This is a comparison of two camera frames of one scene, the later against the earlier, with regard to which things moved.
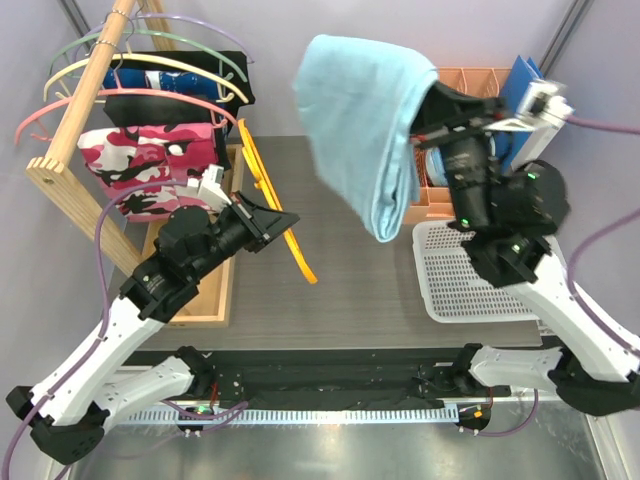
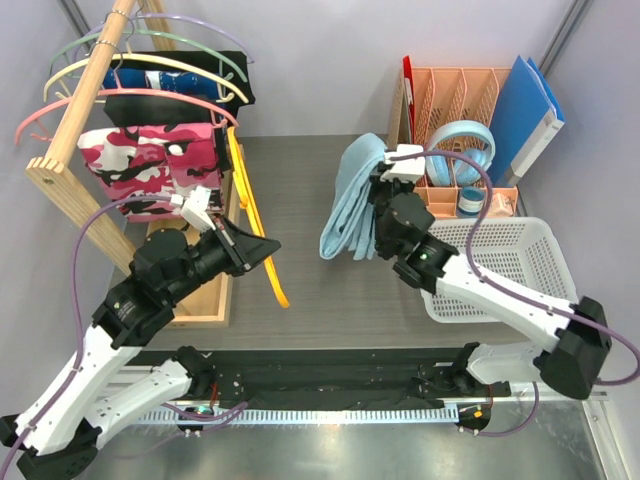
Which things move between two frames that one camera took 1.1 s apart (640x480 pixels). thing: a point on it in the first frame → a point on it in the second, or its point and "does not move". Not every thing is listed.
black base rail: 354,378 does not move
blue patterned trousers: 186,83 does not move
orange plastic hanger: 262,175 → 248,201
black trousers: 225,67 does not move
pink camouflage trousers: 147,168 does not move
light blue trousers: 359,98 → 352,225
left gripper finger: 270,223 → 252,249
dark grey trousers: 144,111 does not move
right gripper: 441,106 → 378,184
